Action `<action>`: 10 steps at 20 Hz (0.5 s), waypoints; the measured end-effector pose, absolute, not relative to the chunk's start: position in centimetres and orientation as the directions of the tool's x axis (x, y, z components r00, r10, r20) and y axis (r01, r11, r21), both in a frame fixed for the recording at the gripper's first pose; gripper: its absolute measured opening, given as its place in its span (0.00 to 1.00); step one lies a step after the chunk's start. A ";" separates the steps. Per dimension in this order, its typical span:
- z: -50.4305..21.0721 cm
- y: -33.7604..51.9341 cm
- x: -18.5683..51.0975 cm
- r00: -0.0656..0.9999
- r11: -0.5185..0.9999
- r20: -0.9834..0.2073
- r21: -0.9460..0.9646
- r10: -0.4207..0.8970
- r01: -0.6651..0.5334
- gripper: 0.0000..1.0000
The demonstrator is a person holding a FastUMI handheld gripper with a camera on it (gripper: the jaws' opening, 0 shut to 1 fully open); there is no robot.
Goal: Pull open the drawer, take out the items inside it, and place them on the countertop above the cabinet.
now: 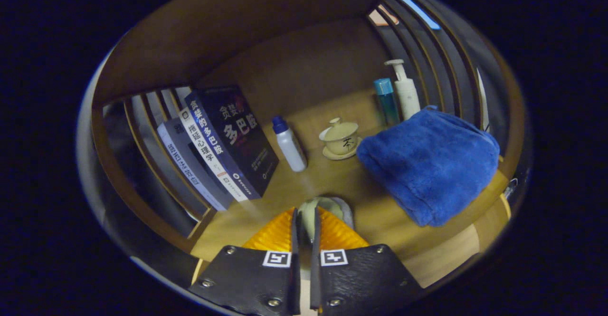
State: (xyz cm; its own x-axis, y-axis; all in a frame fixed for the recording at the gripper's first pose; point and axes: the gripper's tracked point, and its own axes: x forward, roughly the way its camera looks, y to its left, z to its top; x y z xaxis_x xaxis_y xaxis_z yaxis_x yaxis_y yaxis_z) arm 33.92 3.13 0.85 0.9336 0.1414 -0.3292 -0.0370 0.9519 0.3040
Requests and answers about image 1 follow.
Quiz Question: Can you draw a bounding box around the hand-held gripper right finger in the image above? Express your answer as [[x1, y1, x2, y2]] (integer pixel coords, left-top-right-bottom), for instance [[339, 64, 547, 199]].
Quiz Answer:
[[310, 206, 423, 316]]

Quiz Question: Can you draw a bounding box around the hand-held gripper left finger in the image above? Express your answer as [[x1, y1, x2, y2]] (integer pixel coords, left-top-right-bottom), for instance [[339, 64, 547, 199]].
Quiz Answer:
[[189, 207, 302, 316]]

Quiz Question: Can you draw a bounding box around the wooden countertop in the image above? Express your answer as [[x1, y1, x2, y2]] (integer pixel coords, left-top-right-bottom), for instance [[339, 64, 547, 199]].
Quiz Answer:
[[190, 88, 504, 262]]

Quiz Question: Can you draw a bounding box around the wooden cabinet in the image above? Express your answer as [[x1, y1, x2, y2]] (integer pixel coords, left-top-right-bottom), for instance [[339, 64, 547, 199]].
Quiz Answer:
[[90, 0, 525, 290]]

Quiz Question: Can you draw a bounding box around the white bottle with blue cap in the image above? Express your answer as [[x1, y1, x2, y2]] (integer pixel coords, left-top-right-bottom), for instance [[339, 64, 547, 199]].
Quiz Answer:
[[272, 115, 308, 172]]

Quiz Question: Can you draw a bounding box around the beige lidded teacup with saucer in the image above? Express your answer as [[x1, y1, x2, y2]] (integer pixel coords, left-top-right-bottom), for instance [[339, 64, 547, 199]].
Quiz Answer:
[[319, 117, 363, 161]]

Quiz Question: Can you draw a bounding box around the white spine book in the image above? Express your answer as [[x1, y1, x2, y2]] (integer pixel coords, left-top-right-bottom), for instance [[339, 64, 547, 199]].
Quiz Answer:
[[178, 108, 250, 202]]

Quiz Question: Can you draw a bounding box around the grey-blue book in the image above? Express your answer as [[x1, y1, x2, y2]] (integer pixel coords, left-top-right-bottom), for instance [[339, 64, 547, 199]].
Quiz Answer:
[[157, 118, 233, 211]]

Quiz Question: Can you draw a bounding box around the dark blue book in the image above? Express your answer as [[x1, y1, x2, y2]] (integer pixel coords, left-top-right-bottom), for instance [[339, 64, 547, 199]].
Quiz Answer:
[[184, 85, 280, 200]]

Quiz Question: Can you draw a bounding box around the blue folded towel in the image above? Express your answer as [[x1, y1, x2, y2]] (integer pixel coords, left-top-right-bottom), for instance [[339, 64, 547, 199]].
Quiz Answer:
[[356, 105, 501, 227]]

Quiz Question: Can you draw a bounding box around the teal bottle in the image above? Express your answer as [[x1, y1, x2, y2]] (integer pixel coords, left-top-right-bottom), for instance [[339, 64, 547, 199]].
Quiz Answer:
[[373, 78, 400, 126]]

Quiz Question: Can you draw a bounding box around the white pump bottle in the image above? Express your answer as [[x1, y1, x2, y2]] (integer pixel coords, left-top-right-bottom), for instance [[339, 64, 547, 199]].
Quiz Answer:
[[384, 59, 421, 121]]

